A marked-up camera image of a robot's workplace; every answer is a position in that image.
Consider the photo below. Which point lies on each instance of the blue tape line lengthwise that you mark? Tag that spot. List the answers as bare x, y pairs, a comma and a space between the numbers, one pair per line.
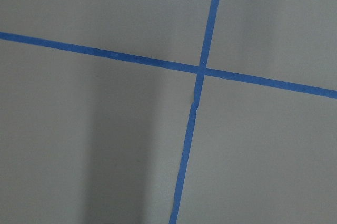
200, 75

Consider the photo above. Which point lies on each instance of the blue tape line crosswise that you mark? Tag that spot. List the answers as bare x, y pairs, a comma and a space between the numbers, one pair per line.
170, 65

